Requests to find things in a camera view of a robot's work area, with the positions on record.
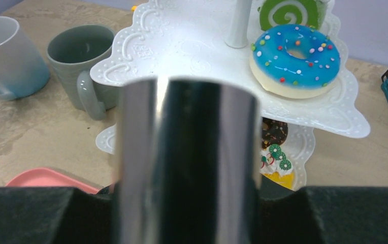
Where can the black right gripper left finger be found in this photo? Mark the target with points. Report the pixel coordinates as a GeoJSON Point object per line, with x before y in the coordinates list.
{"type": "Point", "coordinates": [54, 215]}

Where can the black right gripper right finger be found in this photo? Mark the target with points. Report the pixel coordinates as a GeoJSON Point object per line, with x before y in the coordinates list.
{"type": "Point", "coordinates": [324, 214]}

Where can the pink serving tray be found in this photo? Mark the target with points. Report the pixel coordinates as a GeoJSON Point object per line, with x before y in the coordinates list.
{"type": "Point", "coordinates": [47, 177]}

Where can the chocolate sprinkle donut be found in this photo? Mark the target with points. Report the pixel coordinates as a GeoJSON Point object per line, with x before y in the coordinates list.
{"type": "Point", "coordinates": [273, 132]}

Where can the white small cup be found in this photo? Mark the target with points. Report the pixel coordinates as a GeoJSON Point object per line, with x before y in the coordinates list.
{"type": "Point", "coordinates": [23, 71]}

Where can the blue frosted donut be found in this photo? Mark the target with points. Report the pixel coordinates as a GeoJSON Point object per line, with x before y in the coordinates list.
{"type": "Point", "coordinates": [295, 61]}

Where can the grey mug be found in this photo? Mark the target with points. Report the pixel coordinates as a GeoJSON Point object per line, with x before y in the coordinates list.
{"type": "Point", "coordinates": [72, 54]}

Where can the green matcha cake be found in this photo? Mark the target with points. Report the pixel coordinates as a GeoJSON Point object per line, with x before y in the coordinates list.
{"type": "Point", "coordinates": [310, 13]}

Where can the yellow triangular sprinkle cake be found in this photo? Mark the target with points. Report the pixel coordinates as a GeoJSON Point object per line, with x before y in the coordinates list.
{"type": "Point", "coordinates": [276, 166]}

